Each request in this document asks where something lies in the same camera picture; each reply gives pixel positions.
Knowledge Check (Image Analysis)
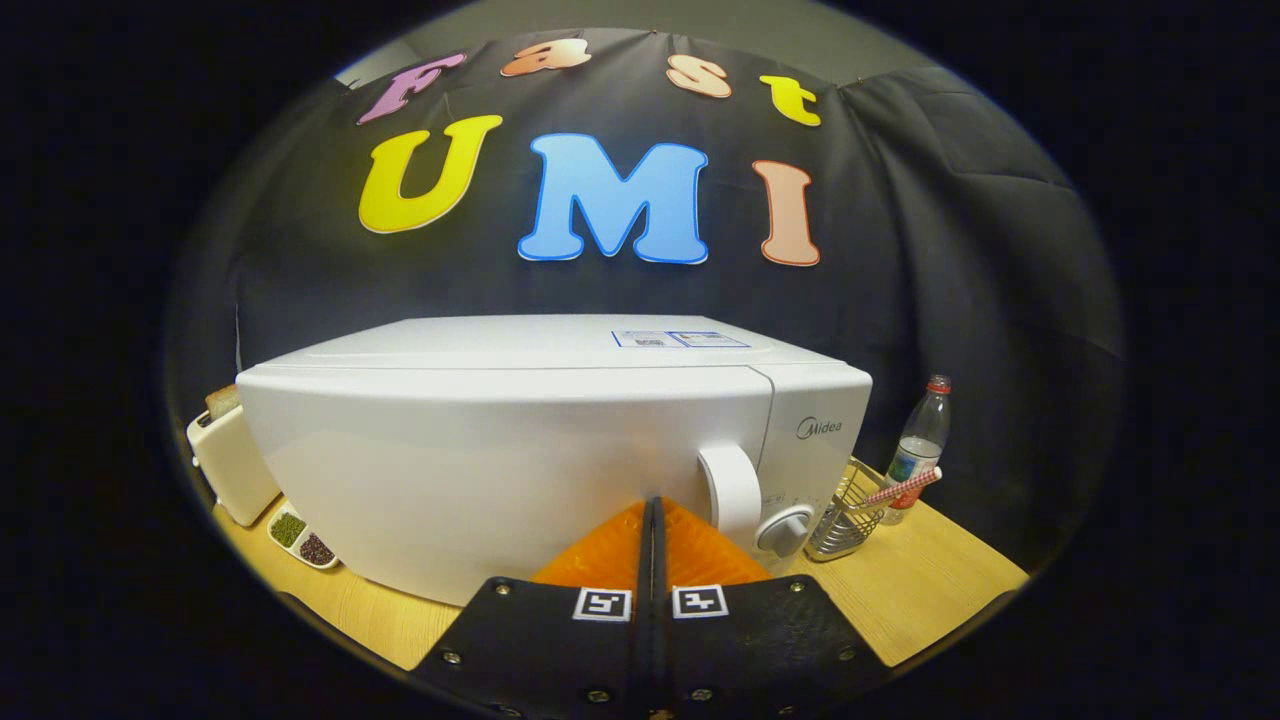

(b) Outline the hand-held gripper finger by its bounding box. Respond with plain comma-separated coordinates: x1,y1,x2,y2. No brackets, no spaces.
410,497,656,720
655,497,891,720

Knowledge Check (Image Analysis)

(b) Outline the white toaster oven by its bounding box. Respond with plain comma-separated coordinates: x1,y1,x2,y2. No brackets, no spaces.
236,315,874,608

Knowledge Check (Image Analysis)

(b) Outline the white bread toaster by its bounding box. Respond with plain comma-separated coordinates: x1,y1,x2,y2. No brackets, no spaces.
186,403,282,528

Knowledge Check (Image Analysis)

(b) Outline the red white checked stick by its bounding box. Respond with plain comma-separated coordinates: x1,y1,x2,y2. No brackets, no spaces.
858,466,943,511

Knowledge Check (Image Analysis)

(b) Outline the clear plastic water bottle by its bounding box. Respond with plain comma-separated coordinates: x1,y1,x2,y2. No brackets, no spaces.
880,374,952,526

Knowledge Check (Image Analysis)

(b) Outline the white divided bean dish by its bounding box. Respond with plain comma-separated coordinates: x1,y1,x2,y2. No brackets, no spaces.
266,503,341,572

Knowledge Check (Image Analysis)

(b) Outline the metal wire basket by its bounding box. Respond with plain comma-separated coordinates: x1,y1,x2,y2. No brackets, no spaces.
805,458,891,562

